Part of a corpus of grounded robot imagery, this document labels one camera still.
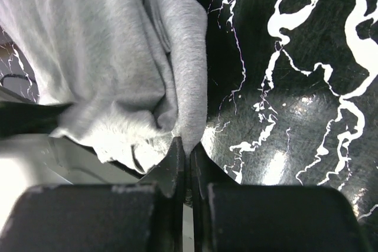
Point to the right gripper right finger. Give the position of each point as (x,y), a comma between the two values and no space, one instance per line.
(232,217)

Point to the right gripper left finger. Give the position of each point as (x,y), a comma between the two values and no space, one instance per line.
(144,216)

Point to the grey t shirt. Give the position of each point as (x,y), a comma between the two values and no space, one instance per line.
(131,70)

